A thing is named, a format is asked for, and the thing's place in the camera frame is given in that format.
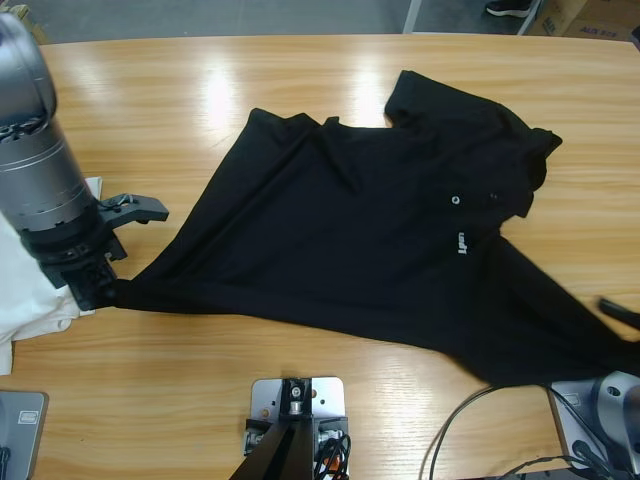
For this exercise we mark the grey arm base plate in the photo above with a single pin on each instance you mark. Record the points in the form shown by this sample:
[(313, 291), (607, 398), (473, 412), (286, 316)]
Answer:
[(20, 435), (595, 420)]

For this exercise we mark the wooden pallet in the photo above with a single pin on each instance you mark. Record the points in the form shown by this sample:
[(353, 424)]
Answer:
[(20, 15)]

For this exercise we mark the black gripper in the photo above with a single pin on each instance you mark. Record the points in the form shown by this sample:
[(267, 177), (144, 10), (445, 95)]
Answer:
[(75, 245)]

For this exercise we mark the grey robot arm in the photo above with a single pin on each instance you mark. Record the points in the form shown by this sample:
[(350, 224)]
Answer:
[(35, 130)]

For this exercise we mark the white metal post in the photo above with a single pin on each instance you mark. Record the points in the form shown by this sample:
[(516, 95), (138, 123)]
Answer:
[(412, 15)]

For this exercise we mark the white block with dark post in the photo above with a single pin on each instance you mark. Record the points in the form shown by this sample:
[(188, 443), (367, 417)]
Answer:
[(296, 430)]

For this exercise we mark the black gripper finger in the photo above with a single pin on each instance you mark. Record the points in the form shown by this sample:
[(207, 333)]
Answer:
[(620, 312)]

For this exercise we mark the brown cardboard box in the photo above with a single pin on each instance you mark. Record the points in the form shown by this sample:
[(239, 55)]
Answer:
[(590, 15)]

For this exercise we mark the black white shoe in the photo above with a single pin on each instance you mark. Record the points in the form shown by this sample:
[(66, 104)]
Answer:
[(510, 8)]

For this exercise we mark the black Unitree polo shirt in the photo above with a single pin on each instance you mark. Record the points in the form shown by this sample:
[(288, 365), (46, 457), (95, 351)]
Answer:
[(380, 220)]

